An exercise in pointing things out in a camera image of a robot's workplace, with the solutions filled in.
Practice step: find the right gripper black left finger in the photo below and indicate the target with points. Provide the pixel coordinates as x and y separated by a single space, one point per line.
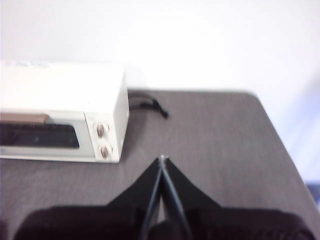
140 192

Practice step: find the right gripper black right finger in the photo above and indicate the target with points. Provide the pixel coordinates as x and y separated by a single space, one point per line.
185 192

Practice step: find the cream oven knob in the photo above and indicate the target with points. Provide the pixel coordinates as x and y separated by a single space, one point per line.
105 151
101 130

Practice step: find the cream Toshiba toaster oven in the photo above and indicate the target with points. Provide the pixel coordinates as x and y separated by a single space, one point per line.
62 85

